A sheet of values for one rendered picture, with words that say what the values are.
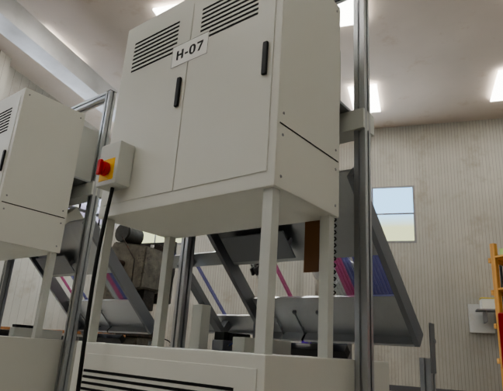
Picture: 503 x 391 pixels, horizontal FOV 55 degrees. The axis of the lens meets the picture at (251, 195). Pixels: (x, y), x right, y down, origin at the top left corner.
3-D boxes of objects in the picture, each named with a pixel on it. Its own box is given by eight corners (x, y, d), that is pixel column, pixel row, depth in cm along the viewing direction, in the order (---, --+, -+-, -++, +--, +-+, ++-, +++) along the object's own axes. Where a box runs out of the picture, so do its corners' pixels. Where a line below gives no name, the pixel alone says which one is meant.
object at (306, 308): (268, 333, 214) (271, 328, 217) (414, 339, 175) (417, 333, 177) (250, 300, 208) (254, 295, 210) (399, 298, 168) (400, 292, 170)
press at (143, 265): (180, 388, 752) (195, 234, 827) (143, 392, 649) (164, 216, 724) (109, 382, 791) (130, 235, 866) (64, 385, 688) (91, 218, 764)
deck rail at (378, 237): (414, 347, 173) (418, 334, 178) (420, 347, 172) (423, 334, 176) (346, 176, 149) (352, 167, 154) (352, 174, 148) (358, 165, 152)
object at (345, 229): (230, 271, 200) (235, 263, 204) (380, 261, 160) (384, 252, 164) (194, 204, 189) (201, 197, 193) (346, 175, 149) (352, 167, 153)
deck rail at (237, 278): (262, 340, 214) (268, 330, 218) (266, 340, 213) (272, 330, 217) (190, 205, 190) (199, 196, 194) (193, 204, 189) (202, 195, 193)
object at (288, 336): (266, 340, 213) (273, 328, 218) (414, 347, 173) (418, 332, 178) (265, 337, 212) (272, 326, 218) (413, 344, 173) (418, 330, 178)
